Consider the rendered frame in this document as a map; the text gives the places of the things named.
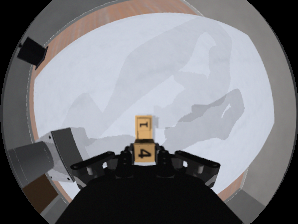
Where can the small brown cube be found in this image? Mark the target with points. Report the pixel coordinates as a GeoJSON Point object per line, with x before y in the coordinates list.
{"type": "Point", "coordinates": [144, 150]}
{"type": "Point", "coordinates": [143, 124]}

